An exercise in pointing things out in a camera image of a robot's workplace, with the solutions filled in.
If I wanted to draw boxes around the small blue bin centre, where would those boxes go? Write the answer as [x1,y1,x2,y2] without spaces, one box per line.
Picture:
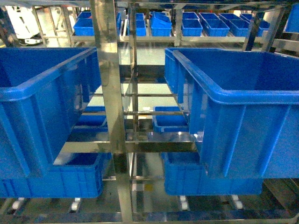
[152,115,189,133]

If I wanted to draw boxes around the lower blue bin right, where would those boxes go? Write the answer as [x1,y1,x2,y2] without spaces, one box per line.
[162,152,263,196]

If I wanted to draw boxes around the large blue bin right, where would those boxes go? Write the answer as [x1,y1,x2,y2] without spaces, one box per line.
[165,48,299,178]

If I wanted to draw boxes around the large blue bin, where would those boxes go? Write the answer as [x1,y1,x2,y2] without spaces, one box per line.
[165,48,299,178]
[0,48,101,179]

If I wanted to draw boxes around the lower blue bin left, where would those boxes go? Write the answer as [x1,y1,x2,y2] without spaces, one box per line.
[0,153,112,198]

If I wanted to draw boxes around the large blue bin left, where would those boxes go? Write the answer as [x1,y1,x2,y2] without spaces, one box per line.
[0,48,101,179]

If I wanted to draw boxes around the stainless steel rack post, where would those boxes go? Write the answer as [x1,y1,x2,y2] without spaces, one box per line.
[90,0,133,224]

